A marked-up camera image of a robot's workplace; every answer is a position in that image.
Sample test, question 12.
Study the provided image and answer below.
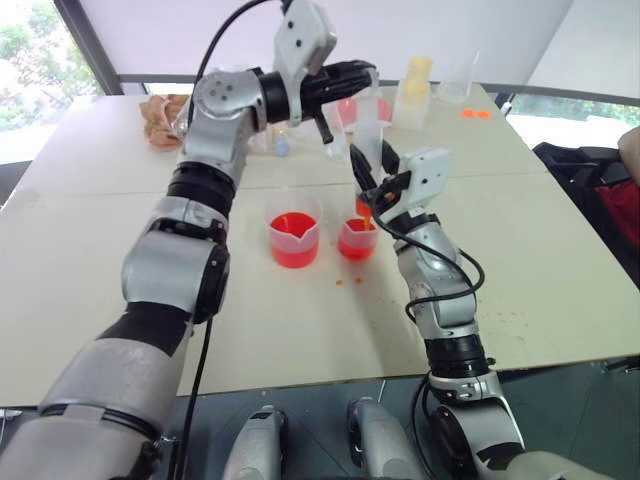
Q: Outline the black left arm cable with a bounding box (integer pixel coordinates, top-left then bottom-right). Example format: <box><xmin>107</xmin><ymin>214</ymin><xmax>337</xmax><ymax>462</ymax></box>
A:
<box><xmin>177</xmin><ymin>0</ymin><xmax>286</xmax><ymax>480</ymax></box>

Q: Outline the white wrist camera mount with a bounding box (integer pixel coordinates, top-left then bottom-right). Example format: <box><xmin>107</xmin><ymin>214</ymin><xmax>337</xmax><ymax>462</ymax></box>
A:
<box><xmin>387</xmin><ymin>147</ymin><xmax>454</xmax><ymax>221</ymax></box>
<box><xmin>272</xmin><ymin>0</ymin><xmax>339</xmax><ymax>126</ymax></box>

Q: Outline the dark grey window frame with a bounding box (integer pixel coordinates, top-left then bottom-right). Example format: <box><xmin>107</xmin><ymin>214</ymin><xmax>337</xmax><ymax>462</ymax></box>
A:
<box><xmin>59</xmin><ymin>0</ymin><xmax>640</xmax><ymax>109</ymax></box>

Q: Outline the pale yellow plastic bottle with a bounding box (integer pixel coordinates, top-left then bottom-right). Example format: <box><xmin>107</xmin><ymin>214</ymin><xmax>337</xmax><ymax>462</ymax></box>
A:
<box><xmin>391</xmin><ymin>55</ymin><xmax>435</xmax><ymax>130</ymax></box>

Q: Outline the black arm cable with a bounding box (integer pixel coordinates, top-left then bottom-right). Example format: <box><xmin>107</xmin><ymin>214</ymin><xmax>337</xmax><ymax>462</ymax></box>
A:
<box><xmin>372</xmin><ymin>182</ymin><xmax>486</xmax><ymax>321</ymax></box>
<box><xmin>177</xmin><ymin>0</ymin><xmax>286</xmax><ymax>480</ymax></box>

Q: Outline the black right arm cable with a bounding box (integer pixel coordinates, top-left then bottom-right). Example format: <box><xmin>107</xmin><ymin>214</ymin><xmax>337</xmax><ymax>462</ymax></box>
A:
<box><xmin>372</xmin><ymin>182</ymin><xmax>486</xmax><ymax>321</ymax></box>

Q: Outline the red bag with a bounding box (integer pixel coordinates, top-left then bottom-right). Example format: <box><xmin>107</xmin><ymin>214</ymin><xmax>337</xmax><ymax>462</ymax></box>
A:
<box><xmin>597</xmin><ymin>179</ymin><xmax>640</xmax><ymax>236</ymax></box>

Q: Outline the clear plastic syringe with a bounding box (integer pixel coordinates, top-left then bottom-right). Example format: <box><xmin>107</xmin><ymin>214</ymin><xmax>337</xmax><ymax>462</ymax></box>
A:
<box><xmin>352</xmin><ymin>119</ymin><xmax>394</xmax><ymax>232</ymax></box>

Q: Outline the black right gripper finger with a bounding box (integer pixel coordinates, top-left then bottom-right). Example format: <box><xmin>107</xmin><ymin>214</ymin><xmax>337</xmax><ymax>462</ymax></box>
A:
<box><xmin>380</xmin><ymin>139</ymin><xmax>402</xmax><ymax>177</ymax></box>
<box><xmin>350</xmin><ymin>144</ymin><xmax>375</xmax><ymax>195</ymax></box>

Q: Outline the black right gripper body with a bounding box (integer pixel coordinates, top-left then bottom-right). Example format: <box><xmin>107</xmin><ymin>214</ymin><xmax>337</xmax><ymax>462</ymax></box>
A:
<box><xmin>359</xmin><ymin>169</ymin><xmax>414</xmax><ymax>215</ymax></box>

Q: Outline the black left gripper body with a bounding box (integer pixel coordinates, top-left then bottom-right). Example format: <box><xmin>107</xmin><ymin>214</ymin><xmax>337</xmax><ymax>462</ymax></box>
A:
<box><xmin>298</xmin><ymin>59</ymin><xmax>379</xmax><ymax>119</ymax></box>

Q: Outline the clear cup with red liquid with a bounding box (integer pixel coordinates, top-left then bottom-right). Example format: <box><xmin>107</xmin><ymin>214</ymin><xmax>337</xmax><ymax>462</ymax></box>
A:
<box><xmin>329</xmin><ymin>95</ymin><xmax>394</xmax><ymax>136</ymax></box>

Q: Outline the black chair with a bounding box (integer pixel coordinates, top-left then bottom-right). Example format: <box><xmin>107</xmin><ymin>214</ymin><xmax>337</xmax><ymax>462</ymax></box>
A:
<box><xmin>532</xmin><ymin>141</ymin><xmax>640</xmax><ymax>301</ymax></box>

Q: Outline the empty clear beaker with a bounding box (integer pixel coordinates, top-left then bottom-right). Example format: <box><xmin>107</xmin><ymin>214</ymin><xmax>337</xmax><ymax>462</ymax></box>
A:
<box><xmin>437</xmin><ymin>49</ymin><xmax>482</xmax><ymax>105</ymax></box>

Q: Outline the bystander bare limb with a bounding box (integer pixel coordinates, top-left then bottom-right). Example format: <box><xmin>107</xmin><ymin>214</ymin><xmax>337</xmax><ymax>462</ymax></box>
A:
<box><xmin>617</xmin><ymin>124</ymin><xmax>640</xmax><ymax>167</ymax></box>

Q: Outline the silver and black rounded shape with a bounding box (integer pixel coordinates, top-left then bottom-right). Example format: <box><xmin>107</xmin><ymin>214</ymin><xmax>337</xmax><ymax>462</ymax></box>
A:
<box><xmin>222</xmin><ymin>403</ymin><xmax>289</xmax><ymax>480</ymax></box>
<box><xmin>347</xmin><ymin>397</ymin><xmax>426</xmax><ymax>480</ymax></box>

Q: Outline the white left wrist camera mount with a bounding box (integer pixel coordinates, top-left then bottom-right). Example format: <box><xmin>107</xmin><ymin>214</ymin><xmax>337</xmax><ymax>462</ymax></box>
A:
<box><xmin>272</xmin><ymin>0</ymin><xmax>339</xmax><ymax>126</ymax></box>

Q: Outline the small beaker with red liquid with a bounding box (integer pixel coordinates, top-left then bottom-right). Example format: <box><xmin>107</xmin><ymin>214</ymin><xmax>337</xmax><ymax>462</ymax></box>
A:
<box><xmin>337</xmin><ymin>215</ymin><xmax>377</xmax><ymax>263</ymax></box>

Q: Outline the large beaker with red liquid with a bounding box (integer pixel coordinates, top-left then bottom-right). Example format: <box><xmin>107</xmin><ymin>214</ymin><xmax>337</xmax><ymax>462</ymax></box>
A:
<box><xmin>263</xmin><ymin>192</ymin><xmax>325</xmax><ymax>270</ymax></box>

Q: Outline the crumpled brown cloth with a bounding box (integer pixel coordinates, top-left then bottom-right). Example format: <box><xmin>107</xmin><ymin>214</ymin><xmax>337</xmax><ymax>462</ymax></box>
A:
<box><xmin>138</xmin><ymin>93</ymin><xmax>190</xmax><ymax>151</ymax></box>

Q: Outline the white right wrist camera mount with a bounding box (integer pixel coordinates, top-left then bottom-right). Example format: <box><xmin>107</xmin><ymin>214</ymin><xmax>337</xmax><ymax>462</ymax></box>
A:
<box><xmin>387</xmin><ymin>147</ymin><xmax>454</xmax><ymax>221</ymax></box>

